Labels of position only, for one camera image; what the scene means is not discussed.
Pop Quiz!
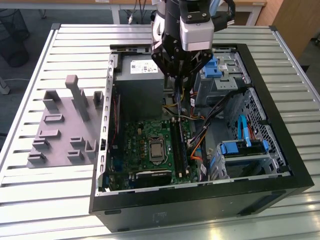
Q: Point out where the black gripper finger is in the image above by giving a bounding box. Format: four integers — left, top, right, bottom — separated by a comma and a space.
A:
150, 37, 181, 85
181, 50, 214, 83

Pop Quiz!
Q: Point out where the blue RAM stick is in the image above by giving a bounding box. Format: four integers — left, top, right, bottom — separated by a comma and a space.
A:
174, 79, 185, 118

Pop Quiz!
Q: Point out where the blue plastic drive latch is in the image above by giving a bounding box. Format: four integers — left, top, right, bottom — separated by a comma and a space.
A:
202, 56, 223, 78

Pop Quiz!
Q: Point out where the metal drive cage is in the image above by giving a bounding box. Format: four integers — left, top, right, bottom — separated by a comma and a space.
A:
194, 49, 252, 107

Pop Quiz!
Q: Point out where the grey power supply unit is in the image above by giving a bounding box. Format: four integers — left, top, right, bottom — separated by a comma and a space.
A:
113, 54, 166, 121

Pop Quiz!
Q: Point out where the CPU socket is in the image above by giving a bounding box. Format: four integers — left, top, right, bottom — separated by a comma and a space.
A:
146, 136, 168, 165

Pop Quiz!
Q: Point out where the green motherboard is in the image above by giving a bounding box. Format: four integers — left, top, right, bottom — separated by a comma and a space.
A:
104, 118, 201, 191

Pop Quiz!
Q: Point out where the silver CPU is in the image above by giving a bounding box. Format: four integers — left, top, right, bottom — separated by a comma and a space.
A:
149, 142, 164, 158

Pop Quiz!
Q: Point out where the hard disk in blue carrier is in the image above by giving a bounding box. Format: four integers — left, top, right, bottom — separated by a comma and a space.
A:
219, 139, 270, 158

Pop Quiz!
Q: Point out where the wooden cabinet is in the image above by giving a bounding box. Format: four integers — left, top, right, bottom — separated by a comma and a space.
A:
271, 0, 320, 60

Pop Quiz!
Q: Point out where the metal disk bay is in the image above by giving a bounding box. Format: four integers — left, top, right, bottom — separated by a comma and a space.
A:
208, 142, 287, 180

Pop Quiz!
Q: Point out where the grey parts rack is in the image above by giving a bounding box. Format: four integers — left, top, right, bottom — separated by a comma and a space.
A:
26, 74, 105, 171

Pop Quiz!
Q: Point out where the black graphics card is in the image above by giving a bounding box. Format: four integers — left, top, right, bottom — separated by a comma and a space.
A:
134, 169, 173, 188

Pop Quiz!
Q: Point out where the black PC case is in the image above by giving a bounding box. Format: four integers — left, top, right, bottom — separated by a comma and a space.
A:
88, 42, 315, 233

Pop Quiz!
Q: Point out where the black mesh waste bin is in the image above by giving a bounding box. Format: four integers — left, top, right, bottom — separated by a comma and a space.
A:
0, 8, 30, 68

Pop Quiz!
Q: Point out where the grey stand foot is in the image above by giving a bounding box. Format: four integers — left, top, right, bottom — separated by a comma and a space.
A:
0, 76, 11, 95

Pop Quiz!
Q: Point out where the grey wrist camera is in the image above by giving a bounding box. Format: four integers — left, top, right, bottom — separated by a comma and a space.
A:
178, 0, 216, 52

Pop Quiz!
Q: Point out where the yellow wire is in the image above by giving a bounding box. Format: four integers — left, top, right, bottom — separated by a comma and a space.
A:
162, 87, 186, 109

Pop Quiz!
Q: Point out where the black wire bundle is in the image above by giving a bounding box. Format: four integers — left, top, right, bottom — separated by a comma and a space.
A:
188, 87, 248, 147

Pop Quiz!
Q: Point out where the white frame desk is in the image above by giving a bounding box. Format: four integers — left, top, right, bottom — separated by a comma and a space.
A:
109, 0, 267, 26

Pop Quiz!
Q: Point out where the red wire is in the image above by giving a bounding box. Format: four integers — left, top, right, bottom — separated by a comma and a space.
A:
111, 96, 120, 148

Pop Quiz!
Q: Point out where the blue flat data wire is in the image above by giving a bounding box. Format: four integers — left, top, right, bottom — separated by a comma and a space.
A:
238, 114, 252, 147

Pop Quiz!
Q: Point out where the orange wire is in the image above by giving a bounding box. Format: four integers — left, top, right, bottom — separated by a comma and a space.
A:
190, 142, 205, 161

